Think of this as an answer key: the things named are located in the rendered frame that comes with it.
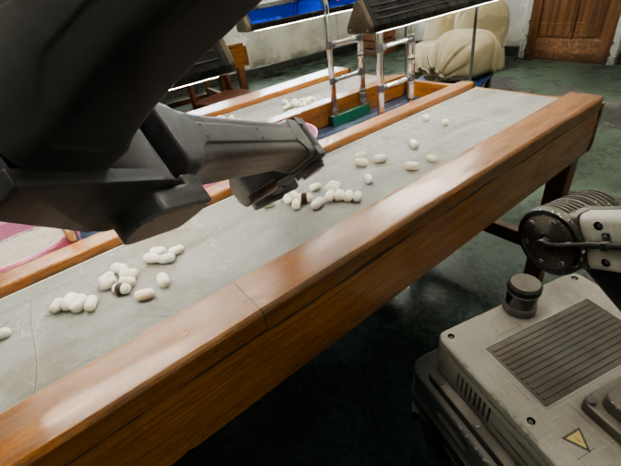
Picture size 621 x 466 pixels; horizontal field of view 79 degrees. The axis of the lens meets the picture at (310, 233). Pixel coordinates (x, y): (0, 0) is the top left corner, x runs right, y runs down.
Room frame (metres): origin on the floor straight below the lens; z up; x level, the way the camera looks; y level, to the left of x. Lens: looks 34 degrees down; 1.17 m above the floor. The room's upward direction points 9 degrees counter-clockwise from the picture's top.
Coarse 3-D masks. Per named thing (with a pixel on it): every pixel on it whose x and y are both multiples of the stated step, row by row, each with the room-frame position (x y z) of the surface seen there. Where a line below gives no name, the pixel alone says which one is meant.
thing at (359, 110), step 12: (300, 0) 1.55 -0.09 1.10; (324, 0) 1.44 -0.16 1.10; (324, 12) 1.44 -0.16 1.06; (324, 24) 1.44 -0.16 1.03; (324, 36) 1.45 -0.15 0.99; (360, 36) 1.52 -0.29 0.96; (360, 48) 1.52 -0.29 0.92; (360, 60) 1.52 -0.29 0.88; (360, 72) 1.52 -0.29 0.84; (360, 84) 1.52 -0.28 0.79; (360, 96) 1.52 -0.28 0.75; (336, 108) 1.44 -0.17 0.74; (348, 108) 1.50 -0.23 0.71; (360, 108) 1.51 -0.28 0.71; (336, 120) 1.44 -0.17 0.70; (348, 120) 1.47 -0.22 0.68
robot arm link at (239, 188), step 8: (320, 160) 0.54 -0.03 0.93; (304, 168) 0.54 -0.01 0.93; (312, 168) 0.53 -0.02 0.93; (320, 168) 0.55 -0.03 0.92; (248, 176) 0.54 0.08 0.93; (256, 176) 0.54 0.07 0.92; (264, 176) 0.54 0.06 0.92; (272, 176) 0.55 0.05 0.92; (280, 176) 0.55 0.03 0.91; (296, 176) 0.56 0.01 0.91; (304, 176) 0.54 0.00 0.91; (232, 184) 0.57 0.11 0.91; (240, 184) 0.54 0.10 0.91; (248, 184) 0.53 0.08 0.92; (256, 184) 0.53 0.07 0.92; (264, 184) 0.54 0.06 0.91; (272, 184) 0.56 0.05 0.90; (240, 192) 0.55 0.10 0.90; (248, 192) 0.53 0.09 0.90; (256, 192) 0.54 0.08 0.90; (264, 192) 0.55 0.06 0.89; (240, 200) 0.56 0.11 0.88; (248, 200) 0.54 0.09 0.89; (256, 200) 0.54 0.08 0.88
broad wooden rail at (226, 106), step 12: (324, 72) 1.98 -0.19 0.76; (336, 72) 1.95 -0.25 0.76; (348, 72) 1.99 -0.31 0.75; (276, 84) 1.88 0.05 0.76; (288, 84) 1.85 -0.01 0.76; (300, 84) 1.82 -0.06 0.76; (312, 84) 1.86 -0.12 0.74; (240, 96) 1.76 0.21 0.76; (252, 96) 1.73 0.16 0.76; (264, 96) 1.71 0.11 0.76; (276, 96) 1.75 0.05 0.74; (204, 108) 1.65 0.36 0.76; (216, 108) 1.62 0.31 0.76; (228, 108) 1.61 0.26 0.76; (240, 108) 1.64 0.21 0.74
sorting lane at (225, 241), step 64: (384, 128) 1.15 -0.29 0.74; (448, 128) 1.08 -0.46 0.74; (320, 192) 0.80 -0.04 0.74; (384, 192) 0.75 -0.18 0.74; (128, 256) 0.65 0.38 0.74; (192, 256) 0.62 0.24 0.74; (256, 256) 0.58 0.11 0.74; (0, 320) 0.51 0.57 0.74; (64, 320) 0.49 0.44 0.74; (128, 320) 0.46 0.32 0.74; (0, 384) 0.37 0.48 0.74
